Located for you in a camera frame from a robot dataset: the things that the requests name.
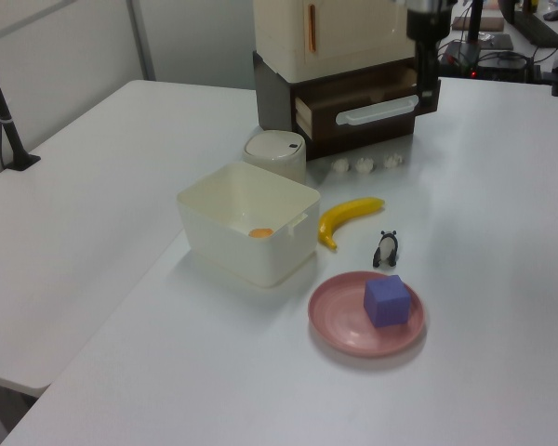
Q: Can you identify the black stand pole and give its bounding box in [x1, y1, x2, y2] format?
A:
[464, 0, 485, 46]

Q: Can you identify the black cable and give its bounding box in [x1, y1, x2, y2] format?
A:
[0, 118, 11, 171]

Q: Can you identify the dark brown drawer cabinet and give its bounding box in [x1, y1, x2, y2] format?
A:
[252, 49, 420, 163]

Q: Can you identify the black laptop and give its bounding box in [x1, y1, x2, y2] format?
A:
[496, 0, 558, 48]

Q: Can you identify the black electronics box red light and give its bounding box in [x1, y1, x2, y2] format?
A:
[439, 38, 535, 81]

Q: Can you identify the purple cube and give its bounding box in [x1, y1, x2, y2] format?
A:
[363, 274, 412, 330]

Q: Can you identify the brown drawer with white handle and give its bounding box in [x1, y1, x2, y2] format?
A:
[294, 63, 442, 141]

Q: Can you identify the brown drawer with dark handle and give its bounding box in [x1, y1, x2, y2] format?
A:
[305, 114, 417, 158]

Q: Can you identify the pink plate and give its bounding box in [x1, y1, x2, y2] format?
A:
[307, 270, 427, 359]

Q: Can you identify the cream plastic storage box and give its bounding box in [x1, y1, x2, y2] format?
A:
[175, 161, 322, 290]

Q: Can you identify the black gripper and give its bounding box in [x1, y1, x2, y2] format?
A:
[405, 7, 451, 107]

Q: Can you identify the grey partition post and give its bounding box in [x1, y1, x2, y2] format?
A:
[124, 0, 158, 83]

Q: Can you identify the brown flat box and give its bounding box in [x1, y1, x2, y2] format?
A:
[450, 15, 507, 33]

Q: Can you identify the yellow toy banana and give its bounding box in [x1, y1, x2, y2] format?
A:
[317, 196, 387, 253]

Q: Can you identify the small white trash can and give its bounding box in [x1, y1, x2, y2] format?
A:
[242, 129, 307, 184]

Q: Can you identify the panda figurine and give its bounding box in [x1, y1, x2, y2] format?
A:
[371, 229, 400, 269]

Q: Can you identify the black camera stand with clamp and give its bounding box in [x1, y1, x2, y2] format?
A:
[0, 33, 43, 173]

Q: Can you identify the cream toy fridge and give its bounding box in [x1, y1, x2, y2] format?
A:
[253, 0, 419, 81]

